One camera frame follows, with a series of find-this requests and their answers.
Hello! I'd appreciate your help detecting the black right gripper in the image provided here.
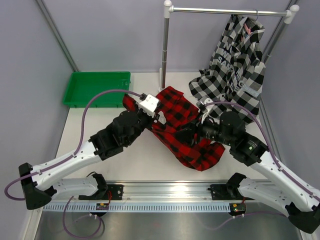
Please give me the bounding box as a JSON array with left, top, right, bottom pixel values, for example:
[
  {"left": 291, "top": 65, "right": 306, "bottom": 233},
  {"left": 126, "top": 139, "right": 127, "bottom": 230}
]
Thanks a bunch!
[{"left": 175, "top": 110, "right": 235, "bottom": 147}]

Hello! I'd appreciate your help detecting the red black plaid shirt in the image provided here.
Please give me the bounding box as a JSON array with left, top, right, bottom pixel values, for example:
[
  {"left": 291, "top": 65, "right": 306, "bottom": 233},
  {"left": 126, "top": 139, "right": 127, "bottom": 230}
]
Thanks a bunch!
[{"left": 121, "top": 85, "right": 226, "bottom": 172}]

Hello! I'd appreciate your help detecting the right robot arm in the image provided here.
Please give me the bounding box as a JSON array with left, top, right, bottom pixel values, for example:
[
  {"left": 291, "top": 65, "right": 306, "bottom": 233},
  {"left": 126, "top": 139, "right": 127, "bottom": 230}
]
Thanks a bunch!
[{"left": 175, "top": 111, "right": 320, "bottom": 234}]

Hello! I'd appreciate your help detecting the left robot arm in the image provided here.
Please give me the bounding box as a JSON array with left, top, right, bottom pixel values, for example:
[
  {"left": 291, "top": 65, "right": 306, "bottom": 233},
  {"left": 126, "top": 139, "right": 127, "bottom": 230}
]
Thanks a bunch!
[{"left": 18, "top": 110, "right": 155, "bottom": 210}]

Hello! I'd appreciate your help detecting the black white plaid shirt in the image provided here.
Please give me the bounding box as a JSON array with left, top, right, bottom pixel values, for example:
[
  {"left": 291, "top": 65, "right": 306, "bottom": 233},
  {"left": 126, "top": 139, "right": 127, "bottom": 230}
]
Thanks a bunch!
[{"left": 188, "top": 14, "right": 266, "bottom": 124}]

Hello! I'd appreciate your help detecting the pink clothes hanger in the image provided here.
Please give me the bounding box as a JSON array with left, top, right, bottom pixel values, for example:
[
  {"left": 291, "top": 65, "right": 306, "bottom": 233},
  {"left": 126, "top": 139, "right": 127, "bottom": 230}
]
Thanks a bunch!
[{"left": 243, "top": 22, "right": 252, "bottom": 35}]

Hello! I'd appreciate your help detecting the green plastic tray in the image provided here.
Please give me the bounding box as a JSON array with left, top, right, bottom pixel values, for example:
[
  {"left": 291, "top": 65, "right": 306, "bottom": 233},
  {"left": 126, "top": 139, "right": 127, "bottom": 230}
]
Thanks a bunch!
[{"left": 62, "top": 71, "right": 131, "bottom": 108}]

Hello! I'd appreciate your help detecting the metal clothes rack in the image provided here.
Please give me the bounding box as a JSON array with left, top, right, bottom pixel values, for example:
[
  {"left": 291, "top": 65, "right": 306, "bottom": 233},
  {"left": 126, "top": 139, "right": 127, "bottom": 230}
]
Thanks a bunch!
[{"left": 158, "top": 0, "right": 300, "bottom": 91}]

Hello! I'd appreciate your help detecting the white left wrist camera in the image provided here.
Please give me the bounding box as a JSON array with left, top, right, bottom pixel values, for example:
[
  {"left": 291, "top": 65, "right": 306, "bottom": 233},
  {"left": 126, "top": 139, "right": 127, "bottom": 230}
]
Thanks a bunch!
[{"left": 138, "top": 93, "right": 160, "bottom": 118}]

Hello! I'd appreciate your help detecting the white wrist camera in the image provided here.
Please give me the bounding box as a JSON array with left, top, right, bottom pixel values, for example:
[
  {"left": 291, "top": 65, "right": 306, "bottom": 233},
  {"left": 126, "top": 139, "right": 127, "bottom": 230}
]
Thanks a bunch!
[
  {"left": 138, "top": 93, "right": 160, "bottom": 118},
  {"left": 196, "top": 97, "right": 213, "bottom": 124}
]

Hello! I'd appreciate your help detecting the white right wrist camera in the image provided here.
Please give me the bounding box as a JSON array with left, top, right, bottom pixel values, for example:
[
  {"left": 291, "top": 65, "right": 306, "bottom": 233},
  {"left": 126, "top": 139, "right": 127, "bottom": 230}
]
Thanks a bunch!
[{"left": 196, "top": 97, "right": 213, "bottom": 124}]

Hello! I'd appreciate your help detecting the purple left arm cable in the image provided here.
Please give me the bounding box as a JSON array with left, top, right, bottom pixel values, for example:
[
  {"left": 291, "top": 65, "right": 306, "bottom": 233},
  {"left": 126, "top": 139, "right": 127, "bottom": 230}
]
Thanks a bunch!
[{"left": 4, "top": 89, "right": 146, "bottom": 201}]

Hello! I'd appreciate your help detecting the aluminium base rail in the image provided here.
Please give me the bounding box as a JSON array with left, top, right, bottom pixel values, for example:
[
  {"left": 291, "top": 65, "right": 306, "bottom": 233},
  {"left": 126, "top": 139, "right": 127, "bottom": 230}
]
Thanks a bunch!
[{"left": 104, "top": 180, "right": 271, "bottom": 203}]

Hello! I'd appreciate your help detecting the white slotted cable duct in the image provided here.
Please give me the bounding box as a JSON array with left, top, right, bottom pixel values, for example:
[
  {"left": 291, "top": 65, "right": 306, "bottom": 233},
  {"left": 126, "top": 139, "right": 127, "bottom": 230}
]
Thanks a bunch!
[{"left": 43, "top": 202, "right": 231, "bottom": 213}]

